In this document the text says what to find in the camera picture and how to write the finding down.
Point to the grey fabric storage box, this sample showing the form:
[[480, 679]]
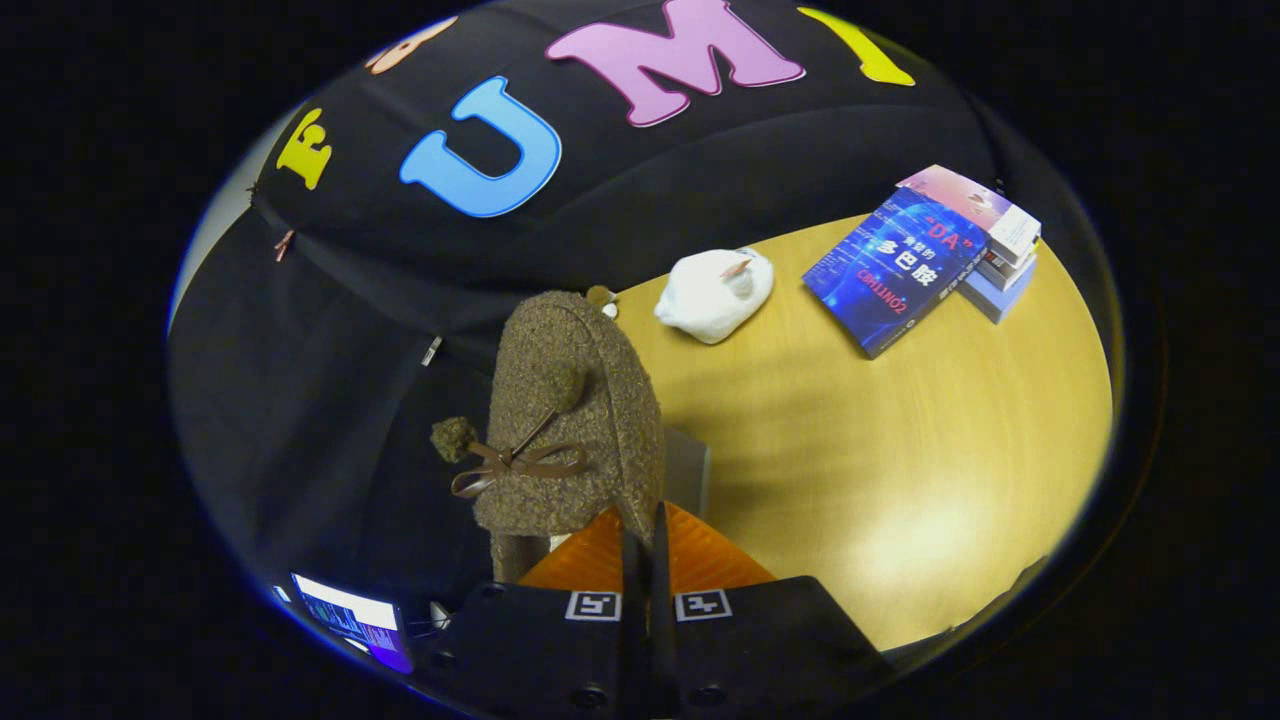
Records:
[[688, 470]]

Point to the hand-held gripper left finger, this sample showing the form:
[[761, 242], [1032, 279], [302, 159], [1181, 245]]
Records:
[[634, 620]]

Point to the brown striped plush toy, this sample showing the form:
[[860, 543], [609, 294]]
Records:
[[600, 297]]

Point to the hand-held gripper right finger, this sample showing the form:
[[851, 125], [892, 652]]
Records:
[[662, 600]]

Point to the white book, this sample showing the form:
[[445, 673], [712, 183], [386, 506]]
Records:
[[1005, 270]]

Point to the light blue book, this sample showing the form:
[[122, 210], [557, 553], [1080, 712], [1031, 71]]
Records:
[[995, 298]]

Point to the black backdrop cloth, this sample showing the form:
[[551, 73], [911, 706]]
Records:
[[330, 400]]

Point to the pink clip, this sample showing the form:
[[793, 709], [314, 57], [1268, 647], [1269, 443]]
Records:
[[284, 245]]

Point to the white plush toy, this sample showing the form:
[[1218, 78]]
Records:
[[710, 300]]

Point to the white clip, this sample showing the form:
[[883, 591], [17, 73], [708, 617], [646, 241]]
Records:
[[431, 351]]

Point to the brown fuzzy shoe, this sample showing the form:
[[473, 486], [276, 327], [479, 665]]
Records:
[[580, 400]]

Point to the computer monitor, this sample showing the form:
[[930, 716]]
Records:
[[350, 615]]

